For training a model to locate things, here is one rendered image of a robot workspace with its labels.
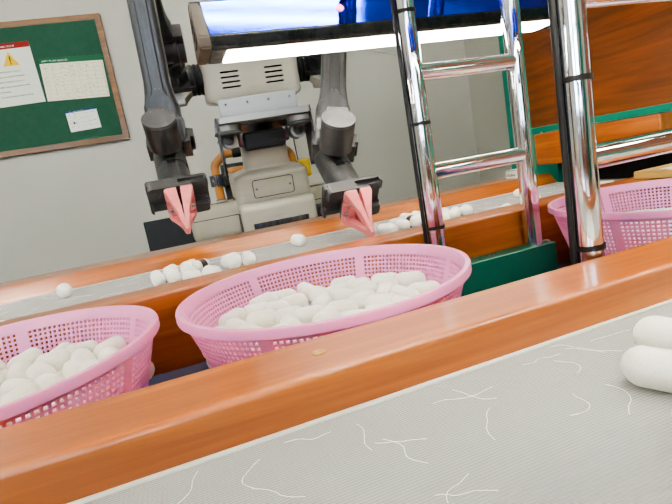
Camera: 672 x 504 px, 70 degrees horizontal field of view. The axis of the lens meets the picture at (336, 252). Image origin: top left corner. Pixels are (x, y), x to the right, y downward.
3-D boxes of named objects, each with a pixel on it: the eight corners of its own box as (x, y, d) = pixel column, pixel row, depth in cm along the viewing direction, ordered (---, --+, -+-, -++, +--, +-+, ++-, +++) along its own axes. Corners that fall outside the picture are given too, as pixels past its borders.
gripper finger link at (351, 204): (404, 213, 73) (379, 175, 79) (361, 222, 71) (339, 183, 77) (396, 243, 78) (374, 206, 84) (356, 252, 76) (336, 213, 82)
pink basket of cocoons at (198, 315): (156, 395, 48) (133, 305, 46) (350, 310, 64) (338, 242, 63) (315, 514, 28) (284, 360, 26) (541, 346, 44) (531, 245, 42)
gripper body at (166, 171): (207, 178, 81) (199, 152, 86) (144, 189, 78) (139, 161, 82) (211, 206, 86) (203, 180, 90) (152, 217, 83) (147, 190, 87)
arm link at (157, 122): (194, 138, 96) (150, 143, 94) (183, 86, 87) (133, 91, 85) (200, 176, 88) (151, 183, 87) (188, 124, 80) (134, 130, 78)
